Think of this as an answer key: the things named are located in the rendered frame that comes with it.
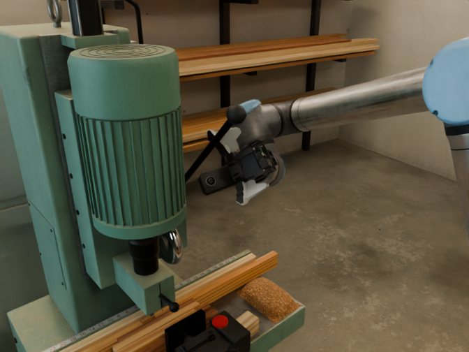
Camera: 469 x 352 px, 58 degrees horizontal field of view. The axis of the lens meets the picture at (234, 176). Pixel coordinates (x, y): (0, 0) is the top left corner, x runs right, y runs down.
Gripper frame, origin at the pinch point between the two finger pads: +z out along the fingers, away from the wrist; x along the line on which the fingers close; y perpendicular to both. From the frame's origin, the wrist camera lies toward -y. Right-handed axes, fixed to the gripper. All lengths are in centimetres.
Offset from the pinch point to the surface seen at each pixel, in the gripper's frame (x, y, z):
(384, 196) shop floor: 32, 37, -293
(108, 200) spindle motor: -2.1, -17.2, 11.2
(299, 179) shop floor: -11, -21, -303
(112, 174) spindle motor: -5.0, -13.5, 13.2
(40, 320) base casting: 11, -67, -19
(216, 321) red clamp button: 25.3, -13.9, -2.2
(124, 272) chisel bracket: 9.3, -29.0, -3.9
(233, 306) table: 27.1, -18.0, -23.7
